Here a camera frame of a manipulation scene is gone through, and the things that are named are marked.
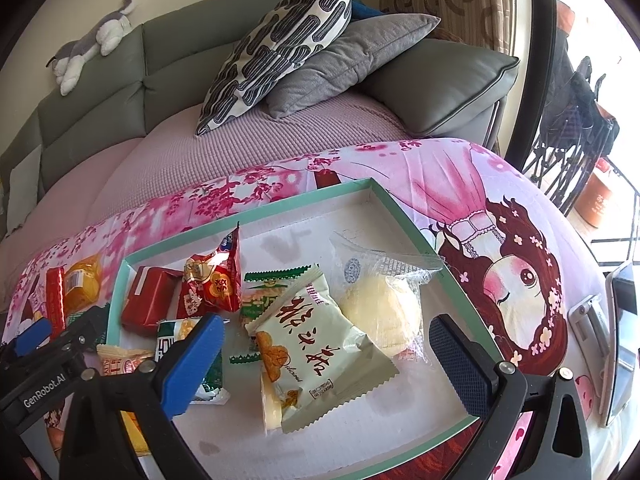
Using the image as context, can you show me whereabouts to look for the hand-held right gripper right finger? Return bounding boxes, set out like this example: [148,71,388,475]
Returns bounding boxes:
[428,312,596,480]

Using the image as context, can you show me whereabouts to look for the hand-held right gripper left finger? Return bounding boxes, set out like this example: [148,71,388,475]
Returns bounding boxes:
[59,312,226,480]

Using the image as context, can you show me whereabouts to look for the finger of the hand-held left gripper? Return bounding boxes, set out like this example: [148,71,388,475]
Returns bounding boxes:
[0,316,54,362]
[50,304,112,357]

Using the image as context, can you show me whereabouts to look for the small green white packet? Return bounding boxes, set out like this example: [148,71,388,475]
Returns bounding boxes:
[155,317,231,406]

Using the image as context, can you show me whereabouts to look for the orange yellow snack packet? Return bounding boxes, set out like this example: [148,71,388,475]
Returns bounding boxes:
[95,342,157,456]

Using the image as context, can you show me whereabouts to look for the dark red square packet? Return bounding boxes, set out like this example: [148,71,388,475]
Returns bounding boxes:
[120,265,186,338]

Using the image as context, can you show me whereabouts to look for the puffy red snack packet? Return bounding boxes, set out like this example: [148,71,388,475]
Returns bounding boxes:
[182,222,243,313]

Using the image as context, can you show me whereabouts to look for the yellow jelly cup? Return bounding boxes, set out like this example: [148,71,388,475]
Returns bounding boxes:
[260,365,287,436]

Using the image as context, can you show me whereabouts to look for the bun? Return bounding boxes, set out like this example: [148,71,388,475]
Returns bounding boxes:
[330,230,446,367]

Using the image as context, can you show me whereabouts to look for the round rice cracker packet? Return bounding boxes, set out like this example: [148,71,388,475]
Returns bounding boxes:
[229,265,321,366]

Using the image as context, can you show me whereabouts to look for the cream cookie print packet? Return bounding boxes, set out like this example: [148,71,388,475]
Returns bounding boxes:
[245,265,401,436]

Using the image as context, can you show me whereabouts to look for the white box with teal rim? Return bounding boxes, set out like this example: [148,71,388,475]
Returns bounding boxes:
[105,177,506,480]

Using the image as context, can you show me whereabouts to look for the long red snack packet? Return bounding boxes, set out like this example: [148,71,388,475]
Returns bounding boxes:
[46,266,67,341]

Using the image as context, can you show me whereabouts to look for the orange packet with barcode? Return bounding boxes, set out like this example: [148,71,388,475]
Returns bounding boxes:
[65,255,109,318]

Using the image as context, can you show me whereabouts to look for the white tablet stand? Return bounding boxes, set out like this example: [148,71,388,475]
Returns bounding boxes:
[567,294,613,376]

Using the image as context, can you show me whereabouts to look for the small pale grey cushion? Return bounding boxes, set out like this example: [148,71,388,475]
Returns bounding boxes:
[5,144,45,233]

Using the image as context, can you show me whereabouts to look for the pink printed blanket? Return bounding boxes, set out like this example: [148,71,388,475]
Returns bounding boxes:
[0,137,608,480]

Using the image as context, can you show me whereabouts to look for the orange flower pot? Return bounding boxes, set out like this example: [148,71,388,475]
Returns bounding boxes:
[574,170,614,231]

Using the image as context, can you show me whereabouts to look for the lilac knit sofa cover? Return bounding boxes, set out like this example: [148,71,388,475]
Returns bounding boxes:
[0,96,418,261]

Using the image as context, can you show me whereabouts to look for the black metal rack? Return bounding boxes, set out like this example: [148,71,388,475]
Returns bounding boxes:
[522,0,621,216]

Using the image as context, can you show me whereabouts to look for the grey white plush toy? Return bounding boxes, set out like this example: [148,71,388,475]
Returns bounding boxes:
[46,0,138,97]

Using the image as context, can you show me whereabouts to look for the grey sofa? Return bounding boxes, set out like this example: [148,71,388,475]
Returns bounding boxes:
[0,0,521,241]

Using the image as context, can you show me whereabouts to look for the grey pillow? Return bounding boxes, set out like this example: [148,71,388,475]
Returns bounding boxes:
[265,12,442,120]

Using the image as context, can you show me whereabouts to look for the black white patterned pillow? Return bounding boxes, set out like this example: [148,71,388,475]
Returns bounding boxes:
[195,0,353,136]

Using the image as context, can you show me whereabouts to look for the beige patterned curtain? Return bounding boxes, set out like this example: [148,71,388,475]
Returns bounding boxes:
[377,0,517,56]

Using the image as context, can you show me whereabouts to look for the blue cloth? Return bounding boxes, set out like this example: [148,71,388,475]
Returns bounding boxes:
[350,0,388,21]

